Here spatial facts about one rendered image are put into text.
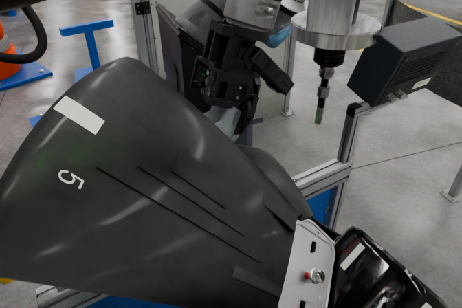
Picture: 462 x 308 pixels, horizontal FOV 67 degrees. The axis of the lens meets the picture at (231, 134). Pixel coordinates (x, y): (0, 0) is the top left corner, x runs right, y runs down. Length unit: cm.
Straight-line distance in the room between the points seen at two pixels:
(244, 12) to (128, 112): 26
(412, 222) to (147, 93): 210
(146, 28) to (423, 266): 196
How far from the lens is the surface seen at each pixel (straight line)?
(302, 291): 35
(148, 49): 222
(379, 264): 37
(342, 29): 27
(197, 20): 99
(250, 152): 63
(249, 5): 50
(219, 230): 29
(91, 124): 27
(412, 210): 239
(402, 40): 103
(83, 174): 25
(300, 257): 35
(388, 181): 254
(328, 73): 32
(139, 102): 30
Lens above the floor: 155
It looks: 34 degrees down
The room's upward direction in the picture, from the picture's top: straight up
